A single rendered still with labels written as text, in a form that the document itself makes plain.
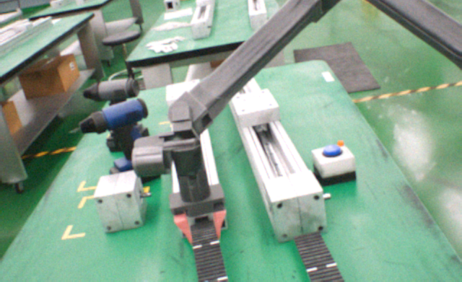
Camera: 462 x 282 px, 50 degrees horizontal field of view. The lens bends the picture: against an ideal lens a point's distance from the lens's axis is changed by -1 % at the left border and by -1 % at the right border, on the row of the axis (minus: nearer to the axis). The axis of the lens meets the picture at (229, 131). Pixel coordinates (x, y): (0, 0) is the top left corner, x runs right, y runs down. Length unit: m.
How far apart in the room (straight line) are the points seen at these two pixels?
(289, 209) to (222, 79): 0.28
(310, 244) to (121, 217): 0.44
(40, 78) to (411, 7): 4.15
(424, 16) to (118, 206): 0.74
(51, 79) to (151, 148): 3.94
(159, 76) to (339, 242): 2.05
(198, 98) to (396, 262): 0.45
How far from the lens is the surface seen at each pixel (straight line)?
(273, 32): 0.98
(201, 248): 0.97
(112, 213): 1.15
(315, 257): 0.90
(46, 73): 4.83
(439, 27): 1.00
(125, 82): 1.51
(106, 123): 1.28
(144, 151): 0.92
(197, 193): 0.92
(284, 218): 0.98
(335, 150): 1.16
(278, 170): 1.14
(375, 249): 0.97
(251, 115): 1.32
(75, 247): 1.17
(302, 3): 1.01
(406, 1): 1.02
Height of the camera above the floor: 1.37
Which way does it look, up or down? 22 degrees down
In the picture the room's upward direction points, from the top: 11 degrees counter-clockwise
